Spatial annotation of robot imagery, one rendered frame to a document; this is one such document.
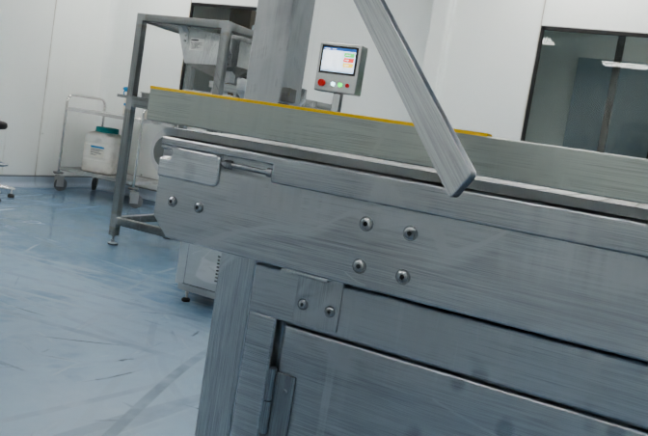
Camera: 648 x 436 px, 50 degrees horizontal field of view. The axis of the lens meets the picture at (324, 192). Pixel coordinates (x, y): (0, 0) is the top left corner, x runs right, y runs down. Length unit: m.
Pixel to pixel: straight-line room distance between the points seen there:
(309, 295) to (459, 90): 5.23
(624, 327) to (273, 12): 0.64
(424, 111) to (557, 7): 5.35
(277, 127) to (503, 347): 0.27
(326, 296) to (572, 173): 0.25
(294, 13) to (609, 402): 0.63
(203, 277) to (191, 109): 2.78
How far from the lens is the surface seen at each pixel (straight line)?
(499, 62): 5.81
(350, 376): 0.68
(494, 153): 0.56
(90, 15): 7.55
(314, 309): 0.67
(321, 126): 0.61
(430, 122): 0.48
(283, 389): 0.72
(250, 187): 0.65
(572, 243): 0.56
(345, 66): 3.52
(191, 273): 3.49
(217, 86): 4.28
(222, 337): 1.03
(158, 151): 0.72
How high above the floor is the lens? 0.93
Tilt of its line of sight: 5 degrees down
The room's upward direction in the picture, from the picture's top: 9 degrees clockwise
